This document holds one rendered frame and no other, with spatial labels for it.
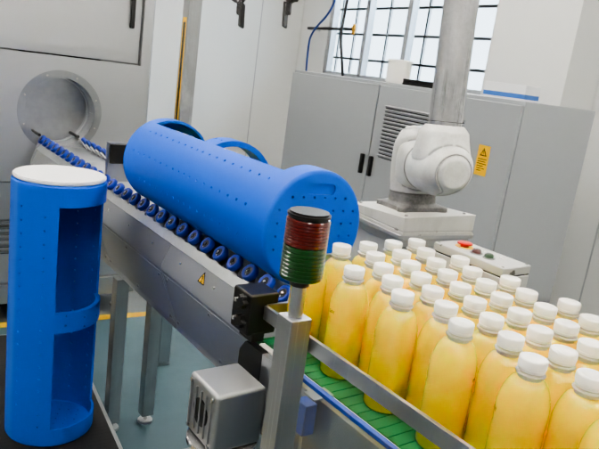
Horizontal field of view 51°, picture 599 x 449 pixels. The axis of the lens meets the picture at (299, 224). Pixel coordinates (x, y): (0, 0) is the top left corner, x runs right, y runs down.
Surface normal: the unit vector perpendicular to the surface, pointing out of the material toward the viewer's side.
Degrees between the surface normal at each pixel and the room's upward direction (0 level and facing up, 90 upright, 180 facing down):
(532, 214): 90
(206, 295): 70
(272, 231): 90
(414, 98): 90
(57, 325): 90
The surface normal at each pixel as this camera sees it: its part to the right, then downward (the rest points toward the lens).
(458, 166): 0.14, 0.36
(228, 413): 0.58, 0.27
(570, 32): -0.86, 0.00
